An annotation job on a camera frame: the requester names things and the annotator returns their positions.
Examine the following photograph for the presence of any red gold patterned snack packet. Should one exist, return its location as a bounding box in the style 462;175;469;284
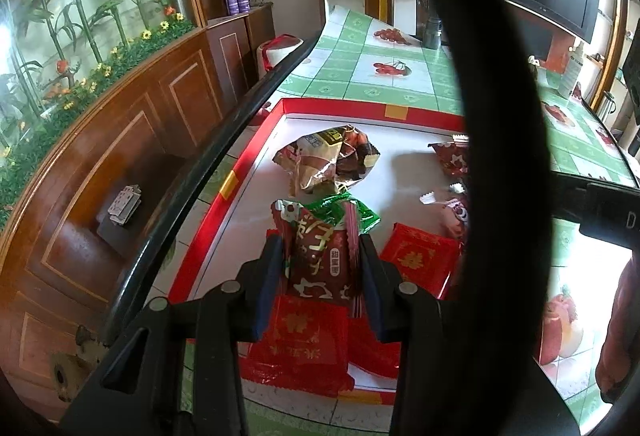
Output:
348;317;401;378

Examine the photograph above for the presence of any red shallow gift box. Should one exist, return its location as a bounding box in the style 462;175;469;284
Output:
168;98;464;404

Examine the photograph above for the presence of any green snack packet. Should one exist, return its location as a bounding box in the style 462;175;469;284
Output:
306;191;381;234

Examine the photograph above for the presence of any green fruit pattern tablecloth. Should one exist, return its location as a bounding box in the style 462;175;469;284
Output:
139;5;637;436

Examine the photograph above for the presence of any red white stool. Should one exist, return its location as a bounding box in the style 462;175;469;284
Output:
256;33;303;78

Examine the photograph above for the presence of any pink Lotso bear snack packet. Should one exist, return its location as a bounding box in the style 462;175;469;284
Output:
420;183;470;242

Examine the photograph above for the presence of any plain red snack packet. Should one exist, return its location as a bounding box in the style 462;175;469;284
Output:
240;295;355;398

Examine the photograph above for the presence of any black camera strap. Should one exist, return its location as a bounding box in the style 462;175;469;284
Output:
384;0;557;367

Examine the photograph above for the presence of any steel kettle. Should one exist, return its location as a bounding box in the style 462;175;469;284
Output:
598;92;617;127

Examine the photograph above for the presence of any dark red snack packet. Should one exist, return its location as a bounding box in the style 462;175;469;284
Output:
428;139;469;176

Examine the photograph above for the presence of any brown gold snack bag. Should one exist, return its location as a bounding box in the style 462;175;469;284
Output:
272;124;381;196

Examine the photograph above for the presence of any red flower snack packet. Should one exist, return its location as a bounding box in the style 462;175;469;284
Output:
271;199;359;306

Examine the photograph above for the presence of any person right hand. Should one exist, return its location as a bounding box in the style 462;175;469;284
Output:
596;256;639;404

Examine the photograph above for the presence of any wooden wall cabinet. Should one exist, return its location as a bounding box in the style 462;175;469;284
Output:
1;4;274;420

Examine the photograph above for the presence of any red glossy snack packet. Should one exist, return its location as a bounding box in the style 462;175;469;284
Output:
380;223;461;299

